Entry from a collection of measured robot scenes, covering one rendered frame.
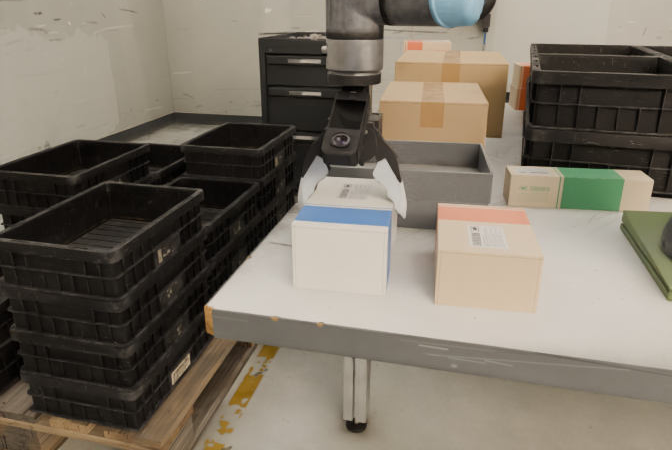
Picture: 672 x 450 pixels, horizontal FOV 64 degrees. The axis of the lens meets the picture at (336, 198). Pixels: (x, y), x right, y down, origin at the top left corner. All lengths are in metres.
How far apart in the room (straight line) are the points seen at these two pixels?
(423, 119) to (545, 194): 0.29
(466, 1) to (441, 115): 0.52
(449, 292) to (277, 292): 0.22
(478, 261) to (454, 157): 0.43
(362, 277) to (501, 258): 0.17
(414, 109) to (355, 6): 0.48
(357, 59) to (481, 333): 0.36
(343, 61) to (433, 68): 0.84
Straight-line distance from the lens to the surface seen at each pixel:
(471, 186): 0.87
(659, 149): 1.15
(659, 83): 1.13
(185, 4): 5.12
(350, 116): 0.69
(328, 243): 0.67
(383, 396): 1.63
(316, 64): 2.57
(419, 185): 0.87
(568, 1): 4.57
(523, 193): 1.03
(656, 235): 0.92
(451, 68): 1.52
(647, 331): 0.72
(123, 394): 1.31
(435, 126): 1.14
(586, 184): 1.05
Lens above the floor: 1.05
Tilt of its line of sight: 20 degrees down
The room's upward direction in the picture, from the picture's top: straight up
